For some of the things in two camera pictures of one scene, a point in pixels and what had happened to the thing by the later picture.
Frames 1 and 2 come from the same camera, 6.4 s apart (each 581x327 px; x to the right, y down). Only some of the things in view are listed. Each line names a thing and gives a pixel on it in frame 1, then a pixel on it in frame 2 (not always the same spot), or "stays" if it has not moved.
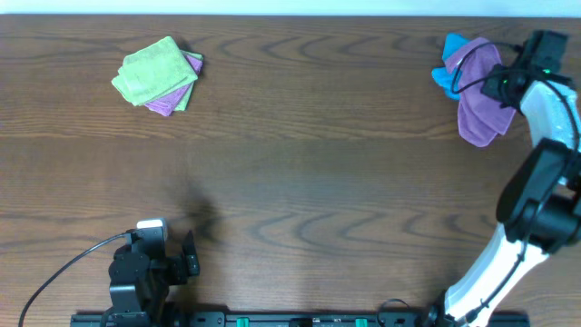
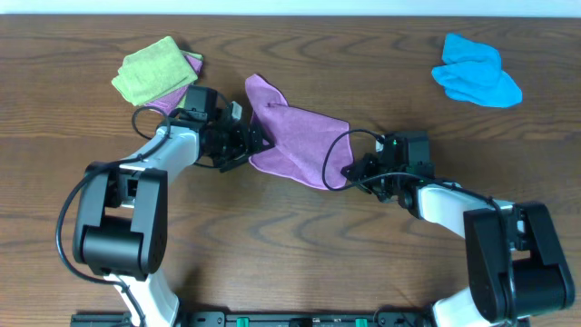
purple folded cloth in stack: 167,104 stays
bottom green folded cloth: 183,104 stays
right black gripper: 493,86 to 360,168
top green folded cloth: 152,71 stays
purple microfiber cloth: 480,117 to 306,145
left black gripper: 182,264 to 245,145
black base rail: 126,318 stays
